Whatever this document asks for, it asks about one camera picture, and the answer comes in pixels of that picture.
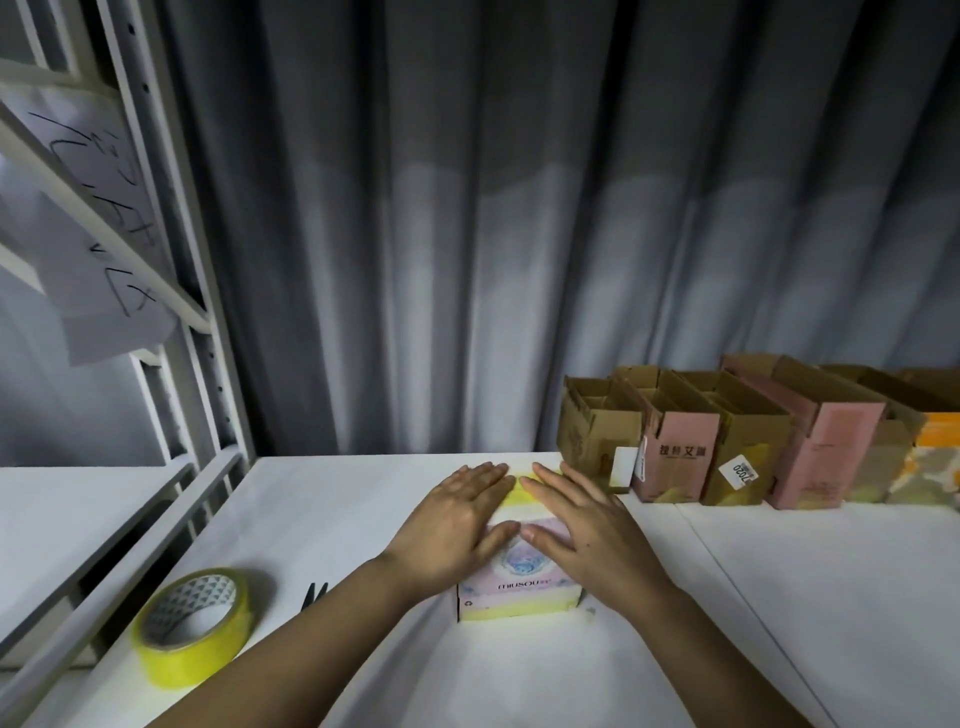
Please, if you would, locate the person's left hand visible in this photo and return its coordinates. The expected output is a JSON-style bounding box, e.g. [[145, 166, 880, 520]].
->
[[378, 460, 521, 602]]

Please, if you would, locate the person's right hand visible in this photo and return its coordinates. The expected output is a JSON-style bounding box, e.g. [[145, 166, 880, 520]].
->
[[516, 460, 677, 624]]

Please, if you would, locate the pink and yellow printed box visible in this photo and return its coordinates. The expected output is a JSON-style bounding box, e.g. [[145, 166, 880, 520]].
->
[[454, 474, 587, 624]]

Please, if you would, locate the pink lettered cardboard box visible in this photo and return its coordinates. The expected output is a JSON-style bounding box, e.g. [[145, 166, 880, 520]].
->
[[612, 364, 723, 506], [720, 352, 890, 513]]

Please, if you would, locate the brown box with white label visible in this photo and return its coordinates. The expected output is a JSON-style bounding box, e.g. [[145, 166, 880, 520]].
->
[[556, 373, 650, 495]]

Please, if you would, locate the brown box with 7020 sticker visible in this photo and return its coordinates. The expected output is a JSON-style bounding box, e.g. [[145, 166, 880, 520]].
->
[[675, 370, 797, 509]]

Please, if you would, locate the small brown labelled carton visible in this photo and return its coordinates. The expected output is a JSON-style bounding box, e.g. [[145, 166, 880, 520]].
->
[[822, 364, 929, 506]]

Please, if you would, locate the yellow tape roll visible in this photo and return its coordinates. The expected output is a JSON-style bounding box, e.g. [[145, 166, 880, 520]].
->
[[127, 567, 254, 692]]

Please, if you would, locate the orange and white carton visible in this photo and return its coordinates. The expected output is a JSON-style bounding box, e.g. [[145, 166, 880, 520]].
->
[[888, 412, 960, 510]]

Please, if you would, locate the person's left forearm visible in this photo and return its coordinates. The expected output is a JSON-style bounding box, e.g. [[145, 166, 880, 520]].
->
[[148, 558, 414, 728]]

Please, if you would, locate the white metal shelf rack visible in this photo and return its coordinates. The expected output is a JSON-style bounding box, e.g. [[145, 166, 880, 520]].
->
[[0, 0, 258, 728]]

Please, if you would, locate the handwritten paper sheet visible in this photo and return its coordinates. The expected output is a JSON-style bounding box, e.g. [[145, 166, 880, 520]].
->
[[30, 195, 182, 366], [0, 84, 174, 257]]

